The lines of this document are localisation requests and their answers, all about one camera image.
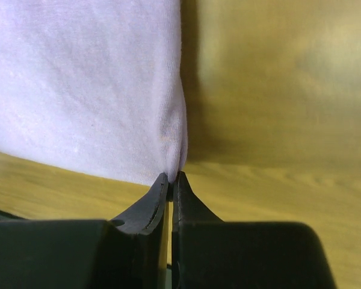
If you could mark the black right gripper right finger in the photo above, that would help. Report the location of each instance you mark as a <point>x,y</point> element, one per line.
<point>208,252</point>

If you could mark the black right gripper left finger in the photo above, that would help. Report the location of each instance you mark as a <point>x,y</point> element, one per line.
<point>128,251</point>

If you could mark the lavender t shirt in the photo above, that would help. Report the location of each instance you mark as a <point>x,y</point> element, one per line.
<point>94,87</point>

